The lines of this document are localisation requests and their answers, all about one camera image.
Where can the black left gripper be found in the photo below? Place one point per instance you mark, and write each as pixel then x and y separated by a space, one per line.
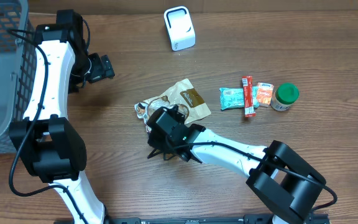
pixel 105 66

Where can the dried food snack bag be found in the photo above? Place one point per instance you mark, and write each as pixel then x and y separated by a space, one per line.
pixel 182 94

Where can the teal wet wipes pack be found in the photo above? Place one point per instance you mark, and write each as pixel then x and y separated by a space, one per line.
pixel 231 98

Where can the red snack stick packet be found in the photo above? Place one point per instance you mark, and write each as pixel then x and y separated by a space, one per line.
pixel 248 96

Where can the orange tissue packet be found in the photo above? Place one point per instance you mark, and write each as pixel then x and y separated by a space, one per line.
pixel 264 94

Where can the green lid glass jar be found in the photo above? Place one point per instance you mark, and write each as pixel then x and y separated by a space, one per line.
pixel 284 96

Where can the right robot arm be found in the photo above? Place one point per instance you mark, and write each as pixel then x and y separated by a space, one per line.
pixel 282 179

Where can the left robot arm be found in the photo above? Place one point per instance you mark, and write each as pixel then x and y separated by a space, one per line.
pixel 46 143

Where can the white barcode scanner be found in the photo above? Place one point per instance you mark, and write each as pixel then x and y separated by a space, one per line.
pixel 180 28

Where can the grey plastic mesh basket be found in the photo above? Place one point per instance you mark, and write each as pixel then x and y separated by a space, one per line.
pixel 17 67

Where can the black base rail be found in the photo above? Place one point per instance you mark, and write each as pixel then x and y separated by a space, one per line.
pixel 246 219

